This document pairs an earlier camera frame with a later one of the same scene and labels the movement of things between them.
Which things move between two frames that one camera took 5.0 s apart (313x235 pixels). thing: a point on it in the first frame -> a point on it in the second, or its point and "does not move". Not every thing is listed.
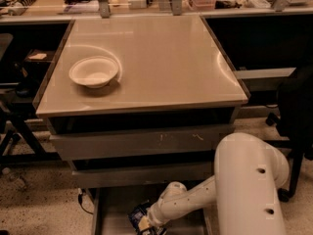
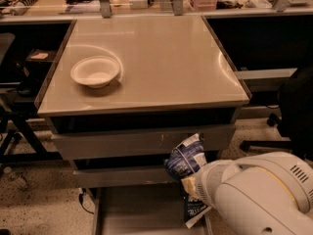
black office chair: (293, 122) does not move
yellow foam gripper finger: (144, 223) -> (191, 187)
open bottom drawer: (111, 208) does not move
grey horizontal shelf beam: (254, 73) does not move
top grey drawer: (177, 142) does not move
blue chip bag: (139, 211) -> (187, 157)
